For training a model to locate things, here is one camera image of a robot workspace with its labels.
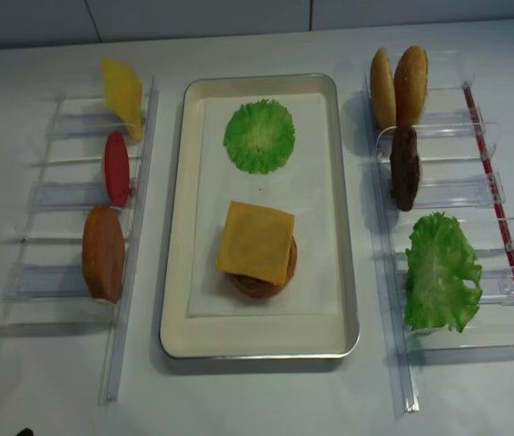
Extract yellow cheese slice in rack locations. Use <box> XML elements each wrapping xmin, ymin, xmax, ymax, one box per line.
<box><xmin>102</xmin><ymin>58</ymin><xmax>143</xmax><ymax>141</ymax></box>

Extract clear acrylic right rack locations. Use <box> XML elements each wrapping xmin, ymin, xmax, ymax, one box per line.
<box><xmin>347</xmin><ymin>72</ymin><xmax>514</xmax><ymax>414</ymax></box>

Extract round green lettuce leaf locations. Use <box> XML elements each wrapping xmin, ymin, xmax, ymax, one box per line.
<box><xmin>223</xmin><ymin>99</ymin><xmax>296</xmax><ymax>174</ymax></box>

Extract large green lettuce leaf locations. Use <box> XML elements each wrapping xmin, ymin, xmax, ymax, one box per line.
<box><xmin>404</xmin><ymin>213</ymin><xmax>482</xmax><ymax>332</ymax></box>

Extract sesame bun top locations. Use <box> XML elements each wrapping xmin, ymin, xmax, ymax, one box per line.
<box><xmin>394</xmin><ymin>45</ymin><xmax>429</xmax><ymax>126</ymax></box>

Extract red tomato slice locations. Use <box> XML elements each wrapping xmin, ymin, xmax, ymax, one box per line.
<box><xmin>103</xmin><ymin>131</ymin><xmax>131</xmax><ymax>207</ymax></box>

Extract white paper tray liner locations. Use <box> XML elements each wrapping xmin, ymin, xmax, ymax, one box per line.
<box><xmin>188</xmin><ymin>94</ymin><xmax>341</xmax><ymax>316</ymax></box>

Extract brown bun half left rack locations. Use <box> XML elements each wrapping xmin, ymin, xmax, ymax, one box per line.
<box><xmin>82</xmin><ymin>205</ymin><xmax>125</xmax><ymax>303</ymax></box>

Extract yellow cheese slice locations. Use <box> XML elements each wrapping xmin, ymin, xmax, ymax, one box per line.
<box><xmin>102</xmin><ymin>58</ymin><xmax>143</xmax><ymax>141</ymax></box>
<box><xmin>216</xmin><ymin>201</ymin><xmax>294</xmax><ymax>284</ymax></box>

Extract brown cooked meat patty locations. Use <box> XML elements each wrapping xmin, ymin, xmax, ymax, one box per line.
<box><xmin>230</xmin><ymin>238</ymin><xmax>298</xmax><ymax>292</ymax></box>

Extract pale bun half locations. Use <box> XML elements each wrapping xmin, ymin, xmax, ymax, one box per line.
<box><xmin>370</xmin><ymin>47</ymin><xmax>396</xmax><ymax>130</ymax></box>

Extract bottom bun slice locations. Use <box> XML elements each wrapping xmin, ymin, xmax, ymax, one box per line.
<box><xmin>225</xmin><ymin>235</ymin><xmax>300</xmax><ymax>300</ymax></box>

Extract clear acrylic rack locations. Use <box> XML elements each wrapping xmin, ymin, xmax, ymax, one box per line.
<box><xmin>347</xmin><ymin>72</ymin><xmax>514</xmax><ymax>414</ymax></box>
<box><xmin>0</xmin><ymin>84</ymin><xmax>159</xmax><ymax>405</ymax></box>

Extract clear acrylic left rack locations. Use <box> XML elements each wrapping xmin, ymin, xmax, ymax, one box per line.
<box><xmin>0</xmin><ymin>84</ymin><xmax>159</xmax><ymax>405</ymax></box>

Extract dark meat patty in rack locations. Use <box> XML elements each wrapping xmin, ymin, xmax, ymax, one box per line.
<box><xmin>390</xmin><ymin>125</ymin><xmax>420</xmax><ymax>212</ymax></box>

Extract cream metal serving tray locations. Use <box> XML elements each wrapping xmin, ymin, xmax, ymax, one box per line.
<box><xmin>159</xmin><ymin>74</ymin><xmax>360</xmax><ymax>359</ymax></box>

